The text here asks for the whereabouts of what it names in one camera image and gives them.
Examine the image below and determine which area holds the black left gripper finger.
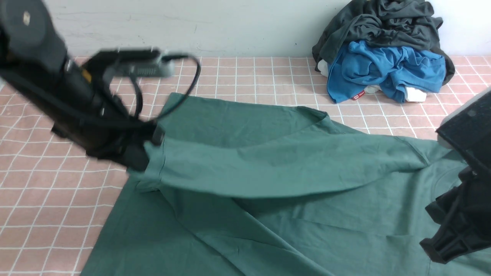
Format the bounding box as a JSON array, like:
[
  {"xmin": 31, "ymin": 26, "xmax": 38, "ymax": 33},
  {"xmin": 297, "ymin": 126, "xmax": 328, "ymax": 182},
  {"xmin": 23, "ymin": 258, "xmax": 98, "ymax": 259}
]
[{"xmin": 123, "ymin": 142, "xmax": 150, "ymax": 172}]

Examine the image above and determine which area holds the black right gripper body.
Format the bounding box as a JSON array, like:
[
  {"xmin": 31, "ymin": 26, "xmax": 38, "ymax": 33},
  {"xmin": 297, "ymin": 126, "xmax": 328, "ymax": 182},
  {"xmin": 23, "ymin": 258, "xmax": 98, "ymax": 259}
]
[{"xmin": 420, "ymin": 167, "xmax": 491, "ymax": 264}]

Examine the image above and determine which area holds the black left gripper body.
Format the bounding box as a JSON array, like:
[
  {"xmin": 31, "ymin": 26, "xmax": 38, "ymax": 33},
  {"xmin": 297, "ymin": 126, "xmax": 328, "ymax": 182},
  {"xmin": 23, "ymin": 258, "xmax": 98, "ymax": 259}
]
[{"xmin": 51, "ymin": 89, "xmax": 163, "ymax": 165}]

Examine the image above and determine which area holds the green long-sleeved shirt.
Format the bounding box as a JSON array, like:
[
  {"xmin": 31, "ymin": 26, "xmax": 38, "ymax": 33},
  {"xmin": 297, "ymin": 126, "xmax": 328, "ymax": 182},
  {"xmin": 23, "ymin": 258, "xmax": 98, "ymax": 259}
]
[{"xmin": 81, "ymin": 97, "xmax": 490, "ymax": 276}]

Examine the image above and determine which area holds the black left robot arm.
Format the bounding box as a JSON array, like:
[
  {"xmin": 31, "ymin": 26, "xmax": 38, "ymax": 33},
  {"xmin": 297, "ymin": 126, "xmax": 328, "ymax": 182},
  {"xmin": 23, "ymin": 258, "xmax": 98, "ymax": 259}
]
[{"xmin": 0, "ymin": 0, "xmax": 164, "ymax": 171}]

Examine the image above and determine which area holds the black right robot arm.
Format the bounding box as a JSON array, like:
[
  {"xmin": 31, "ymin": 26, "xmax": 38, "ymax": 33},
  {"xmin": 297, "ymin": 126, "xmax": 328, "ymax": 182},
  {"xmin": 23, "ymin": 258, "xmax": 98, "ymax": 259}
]
[{"xmin": 420, "ymin": 88, "xmax": 491, "ymax": 264}]

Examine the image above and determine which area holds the pink checkered tablecloth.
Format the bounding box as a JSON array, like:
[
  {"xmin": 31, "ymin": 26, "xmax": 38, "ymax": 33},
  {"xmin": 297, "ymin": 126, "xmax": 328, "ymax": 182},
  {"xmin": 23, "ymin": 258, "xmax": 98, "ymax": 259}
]
[{"xmin": 0, "ymin": 56, "xmax": 491, "ymax": 276}]

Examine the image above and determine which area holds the blue crumpled garment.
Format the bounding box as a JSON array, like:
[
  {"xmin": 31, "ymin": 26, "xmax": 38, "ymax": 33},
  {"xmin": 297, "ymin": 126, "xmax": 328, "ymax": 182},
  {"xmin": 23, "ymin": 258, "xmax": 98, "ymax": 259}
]
[{"xmin": 327, "ymin": 41, "xmax": 447, "ymax": 103}]

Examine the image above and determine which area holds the dark grey crumpled garment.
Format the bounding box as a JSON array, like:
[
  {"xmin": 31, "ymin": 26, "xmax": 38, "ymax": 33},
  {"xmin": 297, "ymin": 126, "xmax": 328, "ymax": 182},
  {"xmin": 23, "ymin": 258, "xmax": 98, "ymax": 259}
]
[{"xmin": 312, "ymin": 0, "xmax": 455, "ymax": 84}]

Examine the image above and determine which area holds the black camera cable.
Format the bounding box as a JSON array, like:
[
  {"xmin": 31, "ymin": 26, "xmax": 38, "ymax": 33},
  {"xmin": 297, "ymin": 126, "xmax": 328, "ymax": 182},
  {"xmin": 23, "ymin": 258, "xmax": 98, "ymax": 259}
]
[{"xmin": 129, "ymin": 54, "xmax": 202, "ymax": 123}]

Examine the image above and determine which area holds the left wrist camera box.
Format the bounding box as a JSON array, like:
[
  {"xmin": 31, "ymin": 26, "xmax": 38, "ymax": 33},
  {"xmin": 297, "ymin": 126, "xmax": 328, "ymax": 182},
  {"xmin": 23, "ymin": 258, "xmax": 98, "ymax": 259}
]
[{"xmin": 82, "ymin": 47, "xmax": 174, "ymax": 78}]

